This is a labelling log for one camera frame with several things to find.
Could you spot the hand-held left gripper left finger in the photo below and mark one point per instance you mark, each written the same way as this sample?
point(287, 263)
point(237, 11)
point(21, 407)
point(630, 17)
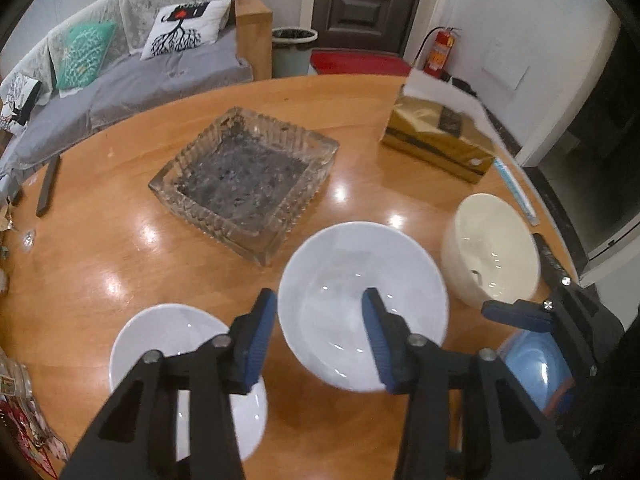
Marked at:
point(262, 332)

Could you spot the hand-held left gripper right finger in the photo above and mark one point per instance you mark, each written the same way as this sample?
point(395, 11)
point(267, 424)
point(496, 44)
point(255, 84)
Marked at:
point(377, 332)

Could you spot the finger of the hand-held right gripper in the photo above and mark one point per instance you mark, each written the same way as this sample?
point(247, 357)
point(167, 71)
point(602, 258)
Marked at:
point(512, 314)
point(549, 256)

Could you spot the blue bowl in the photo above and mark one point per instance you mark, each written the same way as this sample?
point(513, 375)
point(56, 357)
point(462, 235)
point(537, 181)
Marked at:
point(530, 367)

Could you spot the cream bowl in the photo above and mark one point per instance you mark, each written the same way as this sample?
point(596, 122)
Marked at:
point(490, 240)

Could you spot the deep white bowl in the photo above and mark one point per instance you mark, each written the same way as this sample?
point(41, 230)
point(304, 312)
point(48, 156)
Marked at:
point(340, 270)

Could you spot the shallow white bowl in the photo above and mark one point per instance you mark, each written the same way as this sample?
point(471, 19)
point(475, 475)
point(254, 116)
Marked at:
point(165, 325)

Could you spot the blue white tube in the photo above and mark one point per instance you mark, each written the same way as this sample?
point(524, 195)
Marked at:
point(515, 187)

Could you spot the square glass ashtray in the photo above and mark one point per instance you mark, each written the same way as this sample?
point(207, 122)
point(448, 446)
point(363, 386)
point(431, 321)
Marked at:
point(240, 180)

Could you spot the gold tissue box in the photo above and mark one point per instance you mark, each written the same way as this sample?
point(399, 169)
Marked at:
point(430, 132)

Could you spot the white tissue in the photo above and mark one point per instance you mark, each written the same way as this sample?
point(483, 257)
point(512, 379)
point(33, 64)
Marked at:
point(435, 85)

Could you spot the red fire extinguisher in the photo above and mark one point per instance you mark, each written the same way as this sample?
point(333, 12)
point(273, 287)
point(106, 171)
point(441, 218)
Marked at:
point(440, 52)

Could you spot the red printed packet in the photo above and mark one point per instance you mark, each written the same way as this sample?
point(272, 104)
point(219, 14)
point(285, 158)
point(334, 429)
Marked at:
point(25, 430)

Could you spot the red door mat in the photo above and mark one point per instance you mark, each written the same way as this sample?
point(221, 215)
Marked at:
point(357, 62)

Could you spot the grey sofa seat cover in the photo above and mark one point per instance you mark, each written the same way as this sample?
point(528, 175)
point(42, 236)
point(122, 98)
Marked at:
point(150, 85)

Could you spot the grey trash bin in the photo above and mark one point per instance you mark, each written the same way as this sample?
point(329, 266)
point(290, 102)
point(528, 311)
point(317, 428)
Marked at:
point(292, 55)

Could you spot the wooden sofa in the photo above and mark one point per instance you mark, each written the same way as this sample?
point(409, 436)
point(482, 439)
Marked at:
point(252, 30)

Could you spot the dark brown door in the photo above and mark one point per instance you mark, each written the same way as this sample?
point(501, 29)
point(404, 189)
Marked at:
point(370, 5)

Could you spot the white tree print cushion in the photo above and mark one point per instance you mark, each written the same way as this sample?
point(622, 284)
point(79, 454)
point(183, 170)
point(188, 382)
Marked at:
point(185, 27)

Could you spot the teal cushion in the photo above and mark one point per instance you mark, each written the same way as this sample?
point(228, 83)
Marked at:
point(82, 55)

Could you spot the white deer print cushion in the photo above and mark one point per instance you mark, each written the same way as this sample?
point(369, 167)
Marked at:
point(17, 102)

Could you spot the white lace sofa cover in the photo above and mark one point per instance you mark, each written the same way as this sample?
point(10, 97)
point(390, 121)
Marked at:
point(140, 5)

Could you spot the white wall notice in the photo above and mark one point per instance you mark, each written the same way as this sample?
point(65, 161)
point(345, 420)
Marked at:
point(505, 62)

